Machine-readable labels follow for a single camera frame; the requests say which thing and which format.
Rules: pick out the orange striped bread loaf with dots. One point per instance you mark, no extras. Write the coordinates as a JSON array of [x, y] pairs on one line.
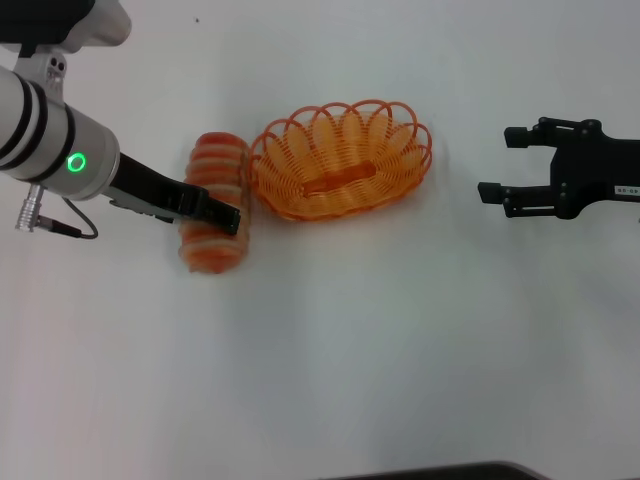
[[215, 255]]

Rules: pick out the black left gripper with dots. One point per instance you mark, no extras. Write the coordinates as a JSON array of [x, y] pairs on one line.
[[160, 192]]

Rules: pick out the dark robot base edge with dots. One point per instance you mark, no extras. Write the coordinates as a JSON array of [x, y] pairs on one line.
[[450, 472]]

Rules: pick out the orange woven plastic basket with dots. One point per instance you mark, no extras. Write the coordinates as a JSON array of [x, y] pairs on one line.
[[280, 175]]

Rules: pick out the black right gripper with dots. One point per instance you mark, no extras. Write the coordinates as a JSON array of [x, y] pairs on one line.
[[590, 172]]

